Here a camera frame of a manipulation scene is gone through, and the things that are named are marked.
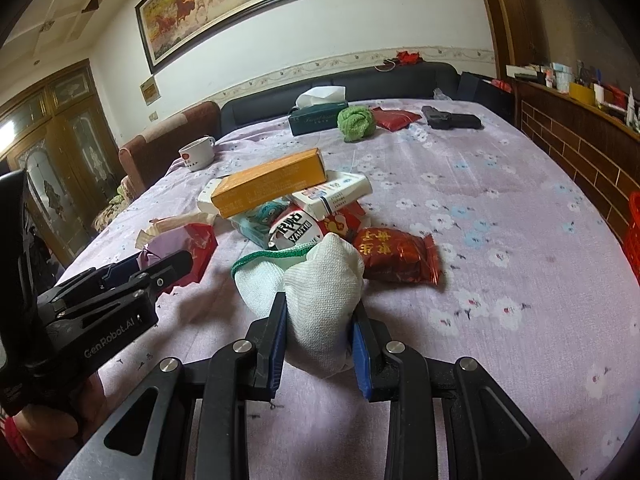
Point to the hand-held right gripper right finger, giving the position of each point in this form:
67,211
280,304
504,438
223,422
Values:
361,360

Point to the floral patterned cushion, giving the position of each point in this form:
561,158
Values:
112,207

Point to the dark green tissue box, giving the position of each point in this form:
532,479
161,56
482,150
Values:
315,120

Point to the lilac floral tablecloth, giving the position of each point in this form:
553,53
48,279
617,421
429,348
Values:
500,210

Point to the red cloth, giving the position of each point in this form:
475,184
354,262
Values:
409,58

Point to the green towel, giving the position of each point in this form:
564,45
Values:
356,122

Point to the beige paper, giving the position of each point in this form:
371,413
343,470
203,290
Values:
172,222

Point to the red foil snack packet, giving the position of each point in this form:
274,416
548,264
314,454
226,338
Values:
395,255

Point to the teal cartoon packet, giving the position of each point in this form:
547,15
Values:
255,222

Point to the brown armchair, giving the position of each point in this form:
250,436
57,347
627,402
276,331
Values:
160,140

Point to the clear plastic wrapper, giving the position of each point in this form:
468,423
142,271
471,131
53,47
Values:
440,95

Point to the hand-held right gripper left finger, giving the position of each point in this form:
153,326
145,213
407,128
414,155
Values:
277,340

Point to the white tissue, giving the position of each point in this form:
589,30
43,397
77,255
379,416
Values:
320,96

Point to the white knit glove green cuff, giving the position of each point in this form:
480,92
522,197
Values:
320,285

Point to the white striped cigarette box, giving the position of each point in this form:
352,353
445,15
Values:
330,192

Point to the red pouch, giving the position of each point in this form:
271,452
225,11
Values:
396,119

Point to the yellow tub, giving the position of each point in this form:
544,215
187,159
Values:
581,94

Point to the red and white carton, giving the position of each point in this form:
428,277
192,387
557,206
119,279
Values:
295,227

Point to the white mug red print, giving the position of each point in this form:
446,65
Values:
195,155

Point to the red glossy packet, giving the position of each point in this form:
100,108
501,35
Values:
202,245

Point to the red patterned envelope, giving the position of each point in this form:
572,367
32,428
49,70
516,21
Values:
345,222

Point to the person's red clothing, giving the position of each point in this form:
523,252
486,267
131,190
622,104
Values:
10,447

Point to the red plastic basket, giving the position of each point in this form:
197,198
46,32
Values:
632,240

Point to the wooden counter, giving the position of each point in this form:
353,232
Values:
575,140

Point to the white medicine box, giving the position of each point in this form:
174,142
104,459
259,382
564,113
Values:
206,200

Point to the wooden cabinet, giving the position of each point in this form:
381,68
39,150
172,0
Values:
75,150

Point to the pink paper wrapper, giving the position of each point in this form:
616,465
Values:
162,252

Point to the person's left hand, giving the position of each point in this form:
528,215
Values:
45,435

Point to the framed horse painting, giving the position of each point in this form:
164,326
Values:
210,5

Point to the wooden door frame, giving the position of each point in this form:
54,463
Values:
510,15

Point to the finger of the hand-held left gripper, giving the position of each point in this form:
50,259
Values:
120,267
165,270

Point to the small framed wall picture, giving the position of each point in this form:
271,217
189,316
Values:
149,91

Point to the orange cardboard box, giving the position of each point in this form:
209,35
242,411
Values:
270,185

